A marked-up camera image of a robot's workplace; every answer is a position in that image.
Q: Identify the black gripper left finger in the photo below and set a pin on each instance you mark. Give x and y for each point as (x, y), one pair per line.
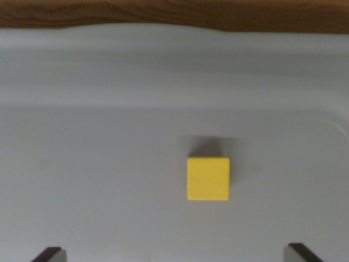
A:
(51, 255)

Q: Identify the yellow wooden cube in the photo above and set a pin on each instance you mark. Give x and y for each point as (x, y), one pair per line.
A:
(208, 178)

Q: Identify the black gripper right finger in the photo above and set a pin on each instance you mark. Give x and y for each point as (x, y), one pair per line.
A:
(297, 254)

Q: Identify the grey plastic bin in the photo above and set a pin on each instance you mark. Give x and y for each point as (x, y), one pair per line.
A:
(95, 150)

